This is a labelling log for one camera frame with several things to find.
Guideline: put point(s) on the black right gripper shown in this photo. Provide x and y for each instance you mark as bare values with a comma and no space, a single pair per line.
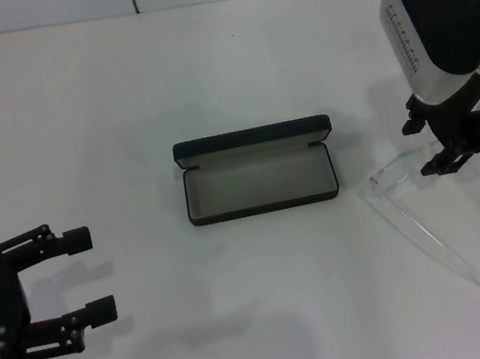
455,116

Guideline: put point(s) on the black glasses case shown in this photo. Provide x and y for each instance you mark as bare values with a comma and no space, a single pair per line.
259,185

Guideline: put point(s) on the right wrist camera housing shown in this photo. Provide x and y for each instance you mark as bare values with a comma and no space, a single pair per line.
439,21

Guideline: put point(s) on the clear frame glasses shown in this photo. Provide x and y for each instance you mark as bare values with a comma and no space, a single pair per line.
388,182

